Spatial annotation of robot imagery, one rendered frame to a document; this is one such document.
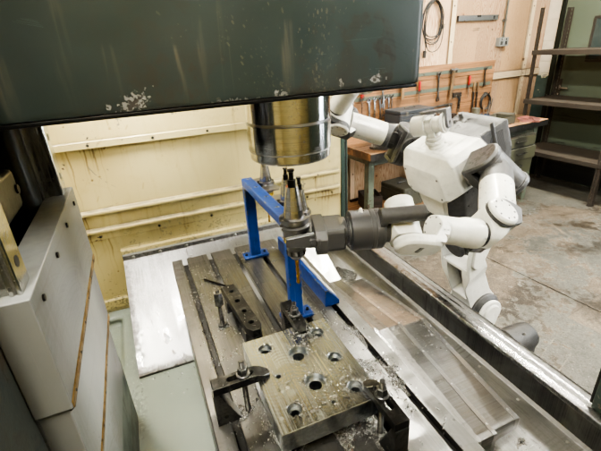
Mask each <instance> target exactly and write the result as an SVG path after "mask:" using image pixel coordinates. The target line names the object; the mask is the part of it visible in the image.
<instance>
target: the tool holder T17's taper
mask: <svg viewBox="0 0 601 451"><path fill-rule="evenodd" d="M302 218H304V212H303V207H302V203H301V196H300V192H299V187H298V185H297V184H296V186H295V187H288V186H287V185H286V186H285V195H284V219H286V220H290V221H295V220H300V219H302Z"/></svg>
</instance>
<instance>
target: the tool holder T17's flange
mask: <svg viewBox="0 0 601 451"><path fill-rule="evenodd" d="M303 212H304V211H303ZM279 222H281V224H280V228H282V232H284V233H287V234H298V233H302V232H305V231H306V230H308V229H309V224H308V222H309V216H307V213H306V212H304V218H302V219H300V220H295V221H290V220H286V219H284V213H283V214H281V215H280V216H279Z"/></svg>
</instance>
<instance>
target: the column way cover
mask: <svg viewBox="0 0 601 451"><path fill-rule="evenodd" d="M18 249H19V252H20V254H21V257H22V260H23V262H24V265H25V268H26V269H27V272H28V274H29V277H30V280H29V282H28V284H27V286H26V289H25V291H24V293H23V294H22V295H15V296H14V297H10V296H5V297H1V298H0V347H1V349H2V351H3V354H4V357H5V359H6V360H7V362H8V364H9V367H10V369H11V371H12V373H13V375H14V377H15V380H16V382H17V384H18V386H19V388H20V390H21V393H22V395H23V397H24V399H25V401H26V403H27V405H28V407H29V409H30V412H31V414H32V416H33V418H34V421H37V420H38V421H39V423H40V425H41V427H42V429H43V431H44V433H45V435H46V437H47V440H48V442H49V445H50V446H51V448H52V450H53V451H123V369H122V366H121V363H120V361H119V358H118V354H117V351H116V349H115V346H114V340H113V338H112V335H111V332H110V329H109V325H110V316H109V314H108V313H107V309H106V305H105V302H104V299H103V295H102V293H101V290H100V287H99V283H98V281H97V276H96V273H95V269H94V263H95V256H94V254H93V252H92V250H91V247H90V243H89V238H88V236H87V232H86V229H85V226H84V224H83V220H82V217H81V214H80V209H79V206H78V203H77V200H76V197H75V194H74V191H73V188H72V187H66V192H65V194H64V195H60V196H52V197H50V198H45V199H44V200H43V202H42V203H41V205H40V207H39V209H38V212H37V213H36V215H35V216H34V218H33V220H32V222H31V223H30V226H29V228H28V230H27V232H26V233H25V235H24V236H23V238H22V240H21V242H20V244H19V246H18Z"/></svg>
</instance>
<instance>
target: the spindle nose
mask: <svg viewBox="0 0 601 451"><path fill-rule="evenodd" d="M244 112H245V120H246V128H247V136H248V145H249V151H250V158H251V159H252V160H253V161H254V162H256V163H258V164H261V165H264V166H303V165H308V164H312V163H316V162H318V161H321V160H323V159H325V158H327V157H328V156H329V154H330V146H331V121H330V96H328V97H319V98H303V99H294V100H285V101H277V102H268V103H260V104H252V105H244Z"/></svg>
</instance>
